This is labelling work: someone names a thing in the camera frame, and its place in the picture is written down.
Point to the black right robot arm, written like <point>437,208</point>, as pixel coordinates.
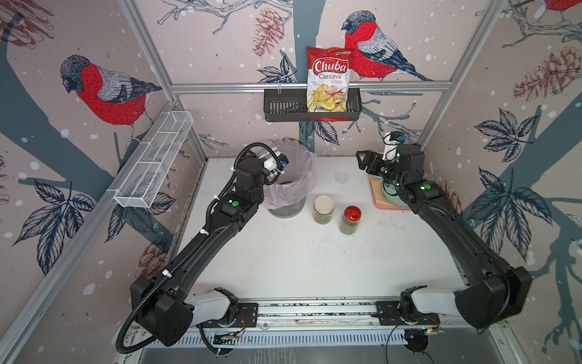
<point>495,290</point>

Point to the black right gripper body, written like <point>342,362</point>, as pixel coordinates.
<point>385,170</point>

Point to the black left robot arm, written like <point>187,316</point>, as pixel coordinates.
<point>226,215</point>

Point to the jar with red lid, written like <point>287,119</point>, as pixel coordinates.
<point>350,220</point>

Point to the pink tray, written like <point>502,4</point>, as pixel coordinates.
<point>378,198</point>

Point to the jar with beige lid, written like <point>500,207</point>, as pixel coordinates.
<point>323,209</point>

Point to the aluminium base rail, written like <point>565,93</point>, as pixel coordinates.
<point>318,314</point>

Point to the metal mesh trash bin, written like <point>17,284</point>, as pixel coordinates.
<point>286,207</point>

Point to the black wall basket shelf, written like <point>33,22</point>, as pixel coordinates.
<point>290,105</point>

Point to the light green floral plate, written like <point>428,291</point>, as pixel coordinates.
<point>389,193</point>

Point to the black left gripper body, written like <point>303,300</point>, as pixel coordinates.
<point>249,158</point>

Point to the clear plastic jar lid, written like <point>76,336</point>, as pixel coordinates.
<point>341,178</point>

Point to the Chuba cassava chips bag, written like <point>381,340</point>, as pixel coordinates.
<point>328,79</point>

